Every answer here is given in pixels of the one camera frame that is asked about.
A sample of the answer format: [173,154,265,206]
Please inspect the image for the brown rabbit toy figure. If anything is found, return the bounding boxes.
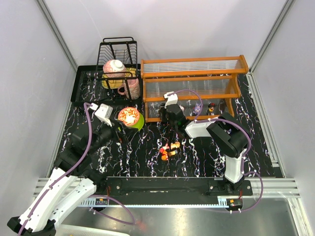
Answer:
[170,142,181,149]

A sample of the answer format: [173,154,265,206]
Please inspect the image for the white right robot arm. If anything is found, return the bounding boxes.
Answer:
[159,103,252,184]

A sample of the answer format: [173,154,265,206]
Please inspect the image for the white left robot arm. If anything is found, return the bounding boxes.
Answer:
[7,120,127,236]

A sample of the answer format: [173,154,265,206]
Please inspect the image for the wooden tiered display shelf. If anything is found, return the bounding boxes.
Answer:
[141,55,249,122]

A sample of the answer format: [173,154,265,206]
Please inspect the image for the orange patterned white bowl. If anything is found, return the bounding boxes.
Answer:
[118,107,140,126]

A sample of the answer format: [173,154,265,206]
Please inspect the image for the lime green plate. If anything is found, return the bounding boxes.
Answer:
[126,113,144,130]

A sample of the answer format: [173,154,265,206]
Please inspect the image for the purple bunny toy figure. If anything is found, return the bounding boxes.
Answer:
[192,103,203,116]

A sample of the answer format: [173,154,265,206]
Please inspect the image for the pink piglet toy figure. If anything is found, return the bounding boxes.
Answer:
[159,144,170,153]

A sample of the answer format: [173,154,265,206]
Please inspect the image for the pink floral mug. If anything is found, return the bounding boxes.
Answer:
[118,79,140,100]

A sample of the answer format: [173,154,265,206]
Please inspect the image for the Snow White toy figure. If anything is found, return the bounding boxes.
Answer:
[207,103,216,116]

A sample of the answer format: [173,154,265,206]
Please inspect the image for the yellow bear toy figure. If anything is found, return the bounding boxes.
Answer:
[161,151,169,161]

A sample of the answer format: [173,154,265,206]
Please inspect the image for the yellow plate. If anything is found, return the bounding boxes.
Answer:
[101,68,137,89]

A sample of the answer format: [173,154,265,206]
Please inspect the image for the black drain tray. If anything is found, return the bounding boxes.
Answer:
[70,65,143,107]

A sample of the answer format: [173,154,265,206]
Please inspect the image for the pink floral bowl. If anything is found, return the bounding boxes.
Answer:
[103,59,126,78]

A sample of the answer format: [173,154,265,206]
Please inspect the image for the white plastic bin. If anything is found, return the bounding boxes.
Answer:
[56,224,129,236]

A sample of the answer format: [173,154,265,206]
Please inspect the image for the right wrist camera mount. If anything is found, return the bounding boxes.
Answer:
[164,91,178,107]

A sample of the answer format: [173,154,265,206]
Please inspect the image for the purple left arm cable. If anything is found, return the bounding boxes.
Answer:
[17,102,135,236]

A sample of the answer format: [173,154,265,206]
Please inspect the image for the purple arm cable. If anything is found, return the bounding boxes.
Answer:
[167,88,264,213]
[17,102,135,236]

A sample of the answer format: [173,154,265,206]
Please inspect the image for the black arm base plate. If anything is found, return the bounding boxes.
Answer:
[96,177,253,196]

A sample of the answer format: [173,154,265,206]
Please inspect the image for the black wire dish rack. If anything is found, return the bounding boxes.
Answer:
[96,36,140,100]

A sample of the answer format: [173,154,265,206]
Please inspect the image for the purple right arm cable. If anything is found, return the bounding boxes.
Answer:
[167,88,264,213]

